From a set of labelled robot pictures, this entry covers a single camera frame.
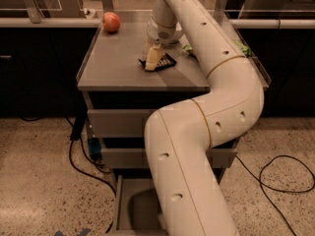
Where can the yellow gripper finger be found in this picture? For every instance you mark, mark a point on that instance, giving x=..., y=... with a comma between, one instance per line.
x=147, y=47
x=154, y=55

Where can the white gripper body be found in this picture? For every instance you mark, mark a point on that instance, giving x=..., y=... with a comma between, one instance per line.
x=160, y=35

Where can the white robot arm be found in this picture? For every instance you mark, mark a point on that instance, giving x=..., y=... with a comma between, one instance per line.
x=178, y=135

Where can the grey top drawer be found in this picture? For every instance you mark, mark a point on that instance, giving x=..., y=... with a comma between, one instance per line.
x=119, y=123

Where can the grey middle drawer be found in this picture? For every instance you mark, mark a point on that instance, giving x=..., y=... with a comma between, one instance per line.
x=219, y=157

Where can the grey open bottom drawer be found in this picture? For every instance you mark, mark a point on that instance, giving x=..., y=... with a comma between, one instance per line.
x=134, y=200

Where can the red apple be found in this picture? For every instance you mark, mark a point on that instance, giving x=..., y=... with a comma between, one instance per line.
x=111, y=22

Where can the green chip bag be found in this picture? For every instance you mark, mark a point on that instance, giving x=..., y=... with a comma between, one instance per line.
x=244, y=48

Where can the blue power adapter box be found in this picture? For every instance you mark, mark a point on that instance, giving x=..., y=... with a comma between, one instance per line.
x=93, y=143

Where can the dark counter with rail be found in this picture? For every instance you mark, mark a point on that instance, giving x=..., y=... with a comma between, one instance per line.
x=63, y=66

